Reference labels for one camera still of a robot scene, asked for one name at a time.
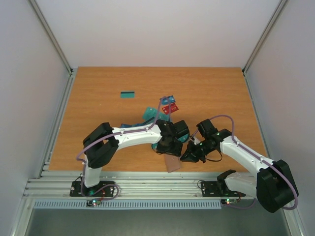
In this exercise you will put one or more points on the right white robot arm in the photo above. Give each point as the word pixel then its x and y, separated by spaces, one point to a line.
pixel 270 182

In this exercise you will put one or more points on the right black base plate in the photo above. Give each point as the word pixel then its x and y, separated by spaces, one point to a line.
pixel 215 189

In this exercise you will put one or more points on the aluminium front rail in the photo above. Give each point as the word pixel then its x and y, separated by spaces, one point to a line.
pixel 132 185

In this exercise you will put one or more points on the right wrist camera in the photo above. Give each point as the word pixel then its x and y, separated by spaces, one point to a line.
pixel 195 140

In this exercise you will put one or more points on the aluminium frame post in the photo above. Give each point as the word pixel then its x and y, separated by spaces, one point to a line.
pixel 38 12
pixel 267 30

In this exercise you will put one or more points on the teal card with magnetic stripe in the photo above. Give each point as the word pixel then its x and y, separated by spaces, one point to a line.
pixel 127 94

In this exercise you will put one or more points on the circuit board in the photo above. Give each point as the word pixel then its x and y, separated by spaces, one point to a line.
pixel 93 203
pixel 229 201

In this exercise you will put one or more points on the right circuit board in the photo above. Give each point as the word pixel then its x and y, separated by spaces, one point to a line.
pixel 229 201

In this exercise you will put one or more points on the blue card top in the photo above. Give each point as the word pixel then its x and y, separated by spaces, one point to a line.
pixel 167 100

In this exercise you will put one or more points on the left aluminium frame post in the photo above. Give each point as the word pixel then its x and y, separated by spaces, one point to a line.
pixel 38 12

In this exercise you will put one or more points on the dark blue card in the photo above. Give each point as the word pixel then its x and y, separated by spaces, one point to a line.
pixel 125 125

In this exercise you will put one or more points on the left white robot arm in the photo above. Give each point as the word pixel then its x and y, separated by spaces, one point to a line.
pixel 100 146

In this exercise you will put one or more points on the left circuit board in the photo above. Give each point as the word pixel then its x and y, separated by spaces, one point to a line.
pixel 93 203

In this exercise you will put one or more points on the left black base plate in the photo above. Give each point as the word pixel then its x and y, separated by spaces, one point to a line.
pixel 103 189

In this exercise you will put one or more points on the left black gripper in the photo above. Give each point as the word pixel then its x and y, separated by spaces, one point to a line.
pixel 175 152

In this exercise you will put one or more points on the teal card upper left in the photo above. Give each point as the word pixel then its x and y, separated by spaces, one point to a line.
pixel 150 113

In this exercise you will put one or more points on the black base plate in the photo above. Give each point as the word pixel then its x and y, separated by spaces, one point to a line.
pixel 103 189
pixel 215 189

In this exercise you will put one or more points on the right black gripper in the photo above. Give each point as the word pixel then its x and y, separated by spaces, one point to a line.
pixel 199 149

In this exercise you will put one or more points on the red card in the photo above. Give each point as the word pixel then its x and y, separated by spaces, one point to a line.
pixel 170 109

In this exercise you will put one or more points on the right aluminium frame post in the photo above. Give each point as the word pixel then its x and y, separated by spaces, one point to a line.
pixel 267 30

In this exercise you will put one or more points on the grey slotted cable duct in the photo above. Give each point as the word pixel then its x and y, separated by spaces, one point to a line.
pixel 129 204

